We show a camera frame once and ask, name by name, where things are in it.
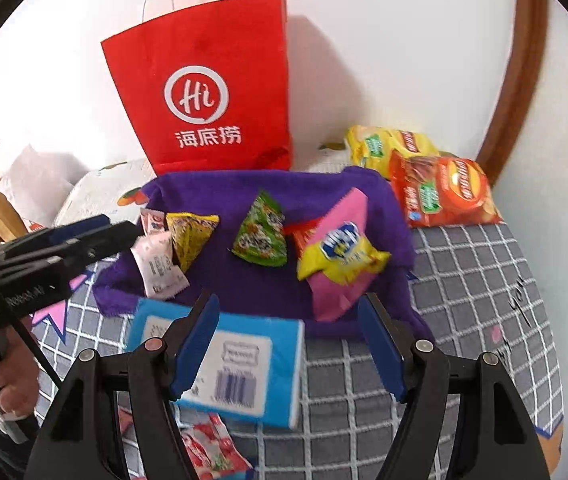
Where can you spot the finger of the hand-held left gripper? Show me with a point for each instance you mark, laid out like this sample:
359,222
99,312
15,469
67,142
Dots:
109,240
84,224

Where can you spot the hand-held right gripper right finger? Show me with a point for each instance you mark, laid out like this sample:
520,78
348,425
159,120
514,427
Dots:
384,355

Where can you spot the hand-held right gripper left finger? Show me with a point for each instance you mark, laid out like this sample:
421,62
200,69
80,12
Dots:
194,345

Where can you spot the white pink snack packet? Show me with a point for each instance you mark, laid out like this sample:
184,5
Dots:
156,267

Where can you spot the red snack packet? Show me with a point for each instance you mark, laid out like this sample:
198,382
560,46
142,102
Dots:
304,237

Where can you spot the person's left hand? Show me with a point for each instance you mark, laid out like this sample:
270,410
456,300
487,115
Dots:
11,392

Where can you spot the white fruit print quilt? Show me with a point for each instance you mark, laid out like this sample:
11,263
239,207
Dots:
104,185

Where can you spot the small white red packet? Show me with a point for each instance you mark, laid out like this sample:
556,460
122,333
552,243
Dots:
154,220

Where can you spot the white plastic bag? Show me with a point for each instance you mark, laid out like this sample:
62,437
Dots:
34,180

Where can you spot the blue tissue pack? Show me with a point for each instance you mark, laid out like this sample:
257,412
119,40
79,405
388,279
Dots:
274,360

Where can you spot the wooden stand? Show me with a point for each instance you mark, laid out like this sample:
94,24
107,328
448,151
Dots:
1,210

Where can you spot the purple cloth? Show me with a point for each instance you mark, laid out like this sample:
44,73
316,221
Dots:
264,290

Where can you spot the grey checked blanket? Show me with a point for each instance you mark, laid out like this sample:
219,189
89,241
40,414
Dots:
464,310

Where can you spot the yellow blue label snack packet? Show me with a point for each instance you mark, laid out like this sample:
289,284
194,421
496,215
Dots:
344,260

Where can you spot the red white candy packet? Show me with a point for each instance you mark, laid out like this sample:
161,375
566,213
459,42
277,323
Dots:
214,452

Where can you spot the green triangular snack packet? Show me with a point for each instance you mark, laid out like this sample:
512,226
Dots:
261,235

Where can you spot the orange chips bag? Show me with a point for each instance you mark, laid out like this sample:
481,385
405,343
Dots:
449,195

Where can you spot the red paper bag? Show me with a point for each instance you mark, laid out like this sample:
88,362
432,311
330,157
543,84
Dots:
204,60

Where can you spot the yellow chips bag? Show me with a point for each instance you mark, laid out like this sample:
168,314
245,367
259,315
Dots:
374,147

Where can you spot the brown wooden frame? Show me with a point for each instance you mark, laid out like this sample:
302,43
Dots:
524,85

